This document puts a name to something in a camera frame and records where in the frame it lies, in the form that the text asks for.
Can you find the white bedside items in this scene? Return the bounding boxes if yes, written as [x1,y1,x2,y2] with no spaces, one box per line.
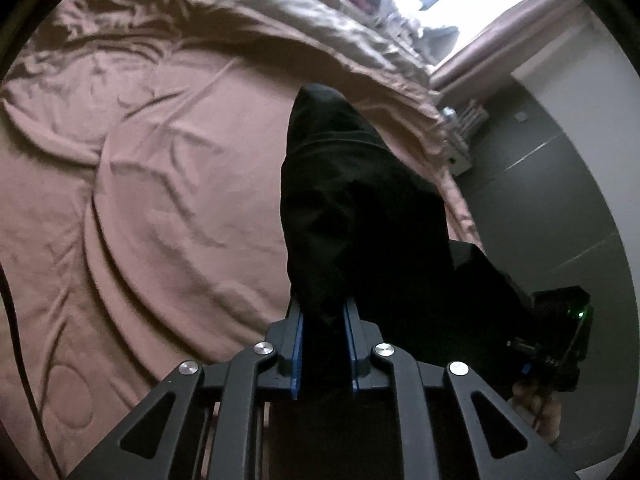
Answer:
[439,104,488,177]

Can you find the black cable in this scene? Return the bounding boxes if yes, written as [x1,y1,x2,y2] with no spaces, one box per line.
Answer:
[0,264,63,478]

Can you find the pink curtain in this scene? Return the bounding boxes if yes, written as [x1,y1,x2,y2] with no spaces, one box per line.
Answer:
[429,0,588,92]

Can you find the black garment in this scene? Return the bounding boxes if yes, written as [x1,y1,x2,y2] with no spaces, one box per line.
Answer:
[279,83,538,401]

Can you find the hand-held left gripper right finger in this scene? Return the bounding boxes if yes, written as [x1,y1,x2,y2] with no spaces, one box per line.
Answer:
[344,299,577,480]

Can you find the person's right hand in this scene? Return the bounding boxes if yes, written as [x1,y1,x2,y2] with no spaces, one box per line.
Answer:
[514,377,562,445]

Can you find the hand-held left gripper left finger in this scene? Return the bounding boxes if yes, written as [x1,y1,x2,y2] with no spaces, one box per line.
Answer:
[65,306,306,480]

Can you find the pink bed sheet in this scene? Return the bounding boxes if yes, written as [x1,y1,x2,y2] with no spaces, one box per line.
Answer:
[0,0,483,480]

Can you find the beige quilt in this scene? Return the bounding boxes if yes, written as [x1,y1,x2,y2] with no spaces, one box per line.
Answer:
[80,0,433,91]

